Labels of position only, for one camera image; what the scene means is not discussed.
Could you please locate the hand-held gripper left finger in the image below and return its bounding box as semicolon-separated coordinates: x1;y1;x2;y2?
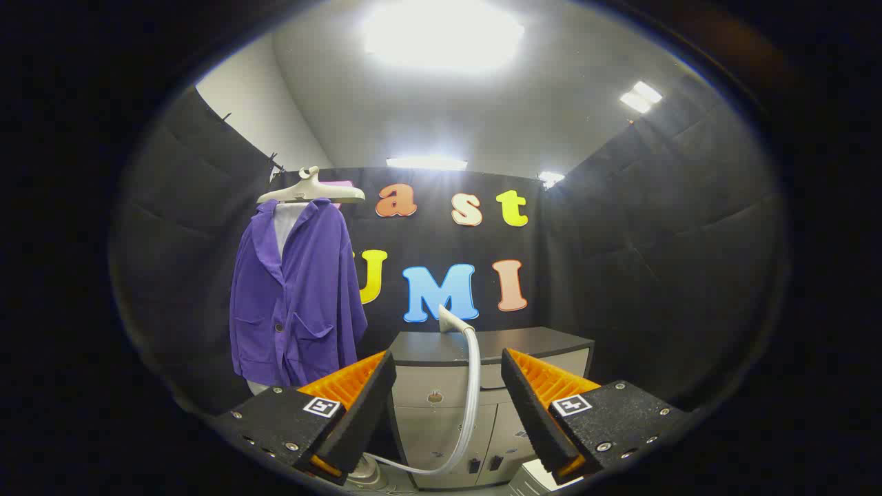
210;350;398;486

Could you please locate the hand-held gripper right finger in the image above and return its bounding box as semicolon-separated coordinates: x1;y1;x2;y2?
501;348;690;485

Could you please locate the white garment steamer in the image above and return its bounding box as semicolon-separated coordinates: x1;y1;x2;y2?
345;304;481;491

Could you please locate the purple corduroy jacket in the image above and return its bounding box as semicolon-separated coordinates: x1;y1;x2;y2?
229;198;368;388

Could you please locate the white shirt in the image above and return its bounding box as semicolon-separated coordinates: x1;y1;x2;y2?
247;202;309;397

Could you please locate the white plastic clothes hanger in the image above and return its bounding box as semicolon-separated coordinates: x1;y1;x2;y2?
256;165;366;205

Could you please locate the grey cabinet with dark top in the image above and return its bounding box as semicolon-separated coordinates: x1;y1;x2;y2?
388;327;595;491

